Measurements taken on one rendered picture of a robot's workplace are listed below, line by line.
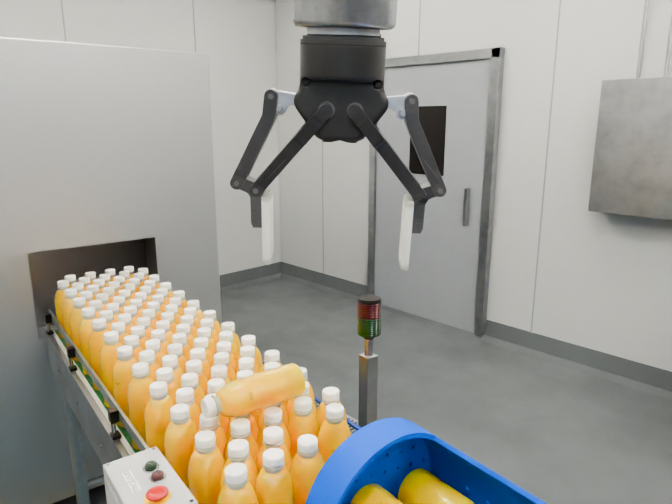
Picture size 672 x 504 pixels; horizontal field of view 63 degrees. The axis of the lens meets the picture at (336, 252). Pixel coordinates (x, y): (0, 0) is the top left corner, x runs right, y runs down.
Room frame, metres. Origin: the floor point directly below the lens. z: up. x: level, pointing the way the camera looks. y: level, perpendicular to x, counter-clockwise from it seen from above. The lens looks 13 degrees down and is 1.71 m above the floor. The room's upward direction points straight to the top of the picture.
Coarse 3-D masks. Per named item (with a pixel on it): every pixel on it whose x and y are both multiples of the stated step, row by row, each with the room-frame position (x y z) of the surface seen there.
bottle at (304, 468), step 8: (296, 456) 0.92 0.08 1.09; (304, 456) 0.91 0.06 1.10; (312, 456) 0.92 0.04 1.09; (320, 456) 0.93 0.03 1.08; (296, 464) 0.91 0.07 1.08; (304, 464) 0.90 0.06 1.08; (312, 464) 0.91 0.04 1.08; (320, 464) 0.91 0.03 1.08; (296, 472) 0.90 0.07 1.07; (304, 472) 0.90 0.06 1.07; (312, 472) 0.90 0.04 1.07; (296, 480) 0.90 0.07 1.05; (304, 480) 0.89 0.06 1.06; (312, 480) 0.90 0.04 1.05; (296, 488) 0.90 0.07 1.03; (304, 488) 0.89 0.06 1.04; (296, 496) 0.90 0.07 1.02; (304, 496) 0.89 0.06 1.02
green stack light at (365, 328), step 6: (360, 318) 1.34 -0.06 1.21; (378, 318) 1.34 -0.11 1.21; (360, 324) 1.34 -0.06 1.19; (366, 324) 1.33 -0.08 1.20; (372, 324) 1.33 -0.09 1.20; (378, 324) 1.34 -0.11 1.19; (360, 330) 1.34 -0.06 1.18; (366, 330) 1.33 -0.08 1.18; (372, 330) 1.33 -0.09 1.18; (378, 330) 1.34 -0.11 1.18; (366, 336) 1.33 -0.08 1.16; (372, 336) 1.33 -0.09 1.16
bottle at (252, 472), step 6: (228, 456) 0.91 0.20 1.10; (246, 456) 0.91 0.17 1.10; (228, 462) 0.90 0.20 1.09; (234, 462) 0.90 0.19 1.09; (240, 462) 0.90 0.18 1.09; (246, 462) 0.90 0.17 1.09; (252, 462) 0.91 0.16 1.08; (222, 468) 0.91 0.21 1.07; (252, 468) 0.90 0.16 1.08; (222, 474) 0.90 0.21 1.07; (252, 474) 0.90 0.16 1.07; (222, 480) 0.89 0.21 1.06; (252, 480) 0.89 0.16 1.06; (222, 486) 0.89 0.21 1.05
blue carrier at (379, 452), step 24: (360, 432) 0.77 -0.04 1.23; (384, 432) 0.77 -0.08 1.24; (408, 432) 0.77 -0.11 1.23; (336, 456) 0.74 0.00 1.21; (360, 456) 0.72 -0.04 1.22; (384, 456) 0.80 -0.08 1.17; (408, 456) 0.84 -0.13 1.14; (432, 456) 0.86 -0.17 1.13; (456, 456) 0.79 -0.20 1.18; (336, 480) 0.71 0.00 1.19; (360, 480) 0.77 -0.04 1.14; (384, 480) 0.81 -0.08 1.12; (456, 480) 0.82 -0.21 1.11; (480, 480) 0.77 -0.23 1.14; (504, 480) 0.69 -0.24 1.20
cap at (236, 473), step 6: (228, 468) 0.84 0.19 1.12; (234, 468) 0.84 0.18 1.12; (240, 468) 0.84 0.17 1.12; (246, 468) 0.84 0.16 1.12; (228, 474) 0.82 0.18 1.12; (234, 474) 0.82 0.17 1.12; (240, 474) 0.82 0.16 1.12; (246, 474) 0.83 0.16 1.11; (228, 480) 0.82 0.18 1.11; (234, 480) 0.82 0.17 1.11; (240, 480) 0.82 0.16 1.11
